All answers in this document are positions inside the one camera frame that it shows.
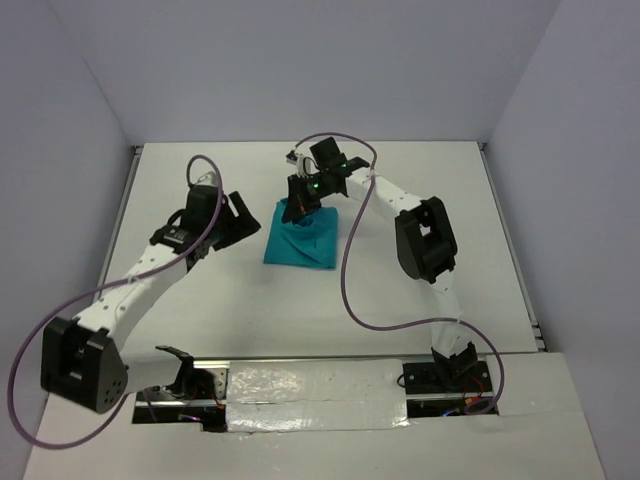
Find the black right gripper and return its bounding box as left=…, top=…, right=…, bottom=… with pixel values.
left=282, top=171, right=332, bottom=224

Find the teal t shirt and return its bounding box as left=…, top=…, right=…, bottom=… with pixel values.
left=263, top=199, right=339, bottom=270

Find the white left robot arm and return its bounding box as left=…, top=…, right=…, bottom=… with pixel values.
left=40, top=172, right=260, bottom=414

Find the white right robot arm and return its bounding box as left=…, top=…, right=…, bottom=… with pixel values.
left=281, top=133, right=461, bottom=322

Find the white foam cover block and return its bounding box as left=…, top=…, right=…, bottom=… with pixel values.
left=226, top=359, right=409, bottom=433

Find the white front cover board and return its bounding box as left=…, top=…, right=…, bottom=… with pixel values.
left=25, top=353, right=604, bottom=479

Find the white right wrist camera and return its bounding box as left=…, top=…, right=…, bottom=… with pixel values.
left=285, top=150, right=318, bottom=178

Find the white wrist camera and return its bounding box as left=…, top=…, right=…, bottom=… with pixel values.
left=285, top=150, right=318, bottom=178
left=195, top=171, right=219, bottom=188

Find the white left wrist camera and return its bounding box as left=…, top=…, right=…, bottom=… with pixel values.
left=195, top=171, right=219, bottom=188

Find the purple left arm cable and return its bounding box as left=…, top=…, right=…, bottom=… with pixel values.
left=7, top=154, right=224, bottom=449

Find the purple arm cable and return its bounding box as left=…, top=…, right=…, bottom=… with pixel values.
left=294, top=132, right=502, bottom=416
left=7, top=154, right=224, bottom=449

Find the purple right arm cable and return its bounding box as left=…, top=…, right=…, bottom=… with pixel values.
left=294, top=132, right=502, bottom=416

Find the silver mounting rail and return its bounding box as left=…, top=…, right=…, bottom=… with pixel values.
left=151, top=357, right=493, bottom=405

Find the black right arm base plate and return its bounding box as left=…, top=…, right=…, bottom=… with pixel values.
left=396, top=361, right=493, bottom=396

